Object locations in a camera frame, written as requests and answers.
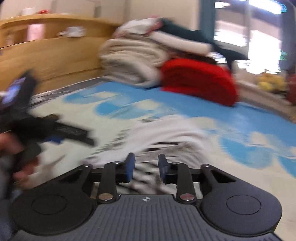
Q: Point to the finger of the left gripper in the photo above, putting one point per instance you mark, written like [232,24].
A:
[63,132]

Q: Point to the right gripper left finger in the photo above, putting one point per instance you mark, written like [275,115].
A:
[112,174]

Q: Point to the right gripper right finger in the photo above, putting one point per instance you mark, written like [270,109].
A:
[180,175]

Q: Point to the black white striped garment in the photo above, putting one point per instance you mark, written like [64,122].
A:
[176,136]

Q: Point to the person's left hand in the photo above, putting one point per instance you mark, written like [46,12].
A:
[19,170]

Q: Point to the wooden headboard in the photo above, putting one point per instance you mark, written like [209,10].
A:
[59,49]

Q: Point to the blue cream patterned bedspread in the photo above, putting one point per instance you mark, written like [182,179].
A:
[245,141]

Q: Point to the red folded blanket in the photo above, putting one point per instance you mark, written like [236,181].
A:
[199,79]

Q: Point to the cream folded blanket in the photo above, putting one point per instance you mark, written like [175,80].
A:
[133,62]

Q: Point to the yellow plush toys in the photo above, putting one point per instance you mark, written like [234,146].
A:
[271,82]

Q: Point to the white folded bedding stack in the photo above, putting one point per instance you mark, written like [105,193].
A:
[149,28]

